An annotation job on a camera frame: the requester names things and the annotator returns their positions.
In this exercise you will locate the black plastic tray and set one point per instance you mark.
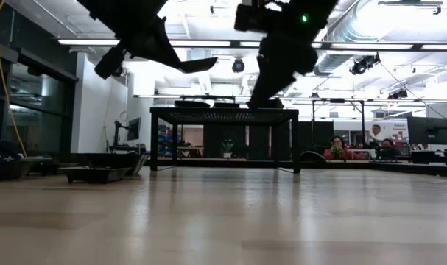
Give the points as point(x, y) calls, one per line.
point(9, 169)

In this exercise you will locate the black room divider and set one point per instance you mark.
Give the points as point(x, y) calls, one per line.
point(260, 141)

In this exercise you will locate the black computer monitor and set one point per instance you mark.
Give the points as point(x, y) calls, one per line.
point(428, 130)

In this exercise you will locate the rounded square black bowl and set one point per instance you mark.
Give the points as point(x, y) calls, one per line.
point(191, 104)

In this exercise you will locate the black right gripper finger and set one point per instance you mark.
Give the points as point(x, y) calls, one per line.
point(267, 90)

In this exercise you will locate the white wall sign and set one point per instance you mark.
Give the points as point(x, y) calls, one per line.
point(399, 127)

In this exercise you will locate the large wavy square black bowl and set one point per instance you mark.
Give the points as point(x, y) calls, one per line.
point(276, 104)

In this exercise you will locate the square black tray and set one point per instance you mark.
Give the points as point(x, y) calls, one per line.
point(94, 174)

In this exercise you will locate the black perforated metal shelf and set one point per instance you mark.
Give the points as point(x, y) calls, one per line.
point(223, 110)

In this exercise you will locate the black table edge frame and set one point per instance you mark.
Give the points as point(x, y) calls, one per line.
point(355, 164)

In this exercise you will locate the black metal gantry frame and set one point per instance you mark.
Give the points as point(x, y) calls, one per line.
point(363, 121)

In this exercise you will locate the overhead LED light bar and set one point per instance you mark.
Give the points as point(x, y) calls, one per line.
point(98, 42)

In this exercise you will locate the black monitor on stand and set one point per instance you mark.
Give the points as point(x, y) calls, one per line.
point(134, 129)

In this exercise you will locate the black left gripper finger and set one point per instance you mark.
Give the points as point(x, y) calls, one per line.
point(109, 63)
point(197, 64)

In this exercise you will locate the black chair back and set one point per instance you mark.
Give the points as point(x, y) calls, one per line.
point(313, 157)

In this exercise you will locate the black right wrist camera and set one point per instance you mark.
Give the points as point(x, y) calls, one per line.
point(252, 16)

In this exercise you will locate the small rectangular black dish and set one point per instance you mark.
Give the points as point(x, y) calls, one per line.
point(227, 106)

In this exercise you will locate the black ceiling spotlight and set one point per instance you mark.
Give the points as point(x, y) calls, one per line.
point(363, 64)
point(398, 94)
point(238, 65)

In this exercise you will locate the potted green plant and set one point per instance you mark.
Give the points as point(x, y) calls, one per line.
point(337, 152)
point(227, 147)

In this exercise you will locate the person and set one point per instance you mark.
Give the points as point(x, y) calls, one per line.
point(387, 148)
point(375, 131)
point(337, 143)

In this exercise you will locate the silver ventilation duct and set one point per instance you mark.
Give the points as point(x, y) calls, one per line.
point(355, 22)

